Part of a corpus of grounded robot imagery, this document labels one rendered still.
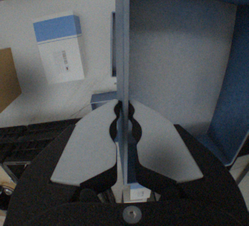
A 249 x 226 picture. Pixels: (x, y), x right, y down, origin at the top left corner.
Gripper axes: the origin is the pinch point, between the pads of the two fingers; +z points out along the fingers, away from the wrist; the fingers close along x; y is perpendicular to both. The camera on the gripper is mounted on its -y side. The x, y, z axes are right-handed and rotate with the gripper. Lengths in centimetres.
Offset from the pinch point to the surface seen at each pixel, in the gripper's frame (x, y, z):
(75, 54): -13.0, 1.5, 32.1
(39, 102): -33, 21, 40
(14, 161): -34.1, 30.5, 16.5
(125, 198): 3, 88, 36
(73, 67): -13.9, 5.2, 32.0
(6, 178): -57, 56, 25
